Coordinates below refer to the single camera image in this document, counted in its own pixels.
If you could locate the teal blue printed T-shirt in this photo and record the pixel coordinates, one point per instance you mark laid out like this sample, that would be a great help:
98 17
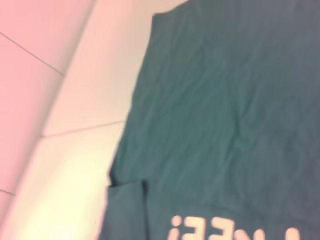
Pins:
212 112

